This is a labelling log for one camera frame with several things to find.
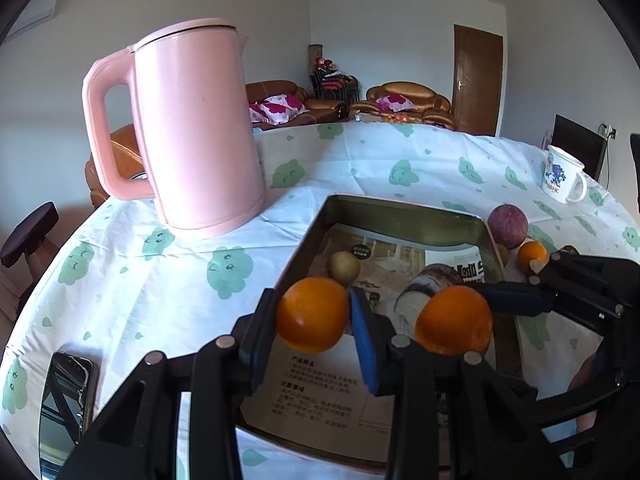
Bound white air conditioner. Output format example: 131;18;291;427
4;0;58;41

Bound pink floral cushion on armchair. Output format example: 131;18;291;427
375;93;418;113

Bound person's right hand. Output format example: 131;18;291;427
566;353;601;434

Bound pink electric kettle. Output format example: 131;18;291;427
81;18;266;235

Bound brown leather armchair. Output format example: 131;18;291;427
348;81;457;131

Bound printed paper in tin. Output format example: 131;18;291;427
242;223;485;440

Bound brown leather long sofa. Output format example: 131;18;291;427
245;80;347;131

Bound coffee table with fruits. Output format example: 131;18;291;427
349;113;422;125

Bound stacked dark chairs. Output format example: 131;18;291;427
310;68;360;106

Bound white tablecloth green clouds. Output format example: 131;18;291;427
1;122;639;472

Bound white cartoon mug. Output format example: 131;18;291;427
541;145;588;204

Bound dark brown passion fruit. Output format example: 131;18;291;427
561;245;580;256

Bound pink metal tin box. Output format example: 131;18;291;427
239;194;503;479

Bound small yellow-brown potato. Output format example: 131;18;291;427
326;252;361;286

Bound brown wooden door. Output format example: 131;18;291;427
452;24;503;136

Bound pink floral cushion on sofa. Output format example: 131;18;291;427
248;93;309;126

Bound brown leather chair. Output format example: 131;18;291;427
84;123;151;209

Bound purple round radish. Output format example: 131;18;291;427
487;204;528;250

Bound black television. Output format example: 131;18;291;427
551;115;606;180

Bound dark round stool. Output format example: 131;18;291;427
1;202;58;311

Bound black smartphone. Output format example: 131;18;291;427
38;351;99;480

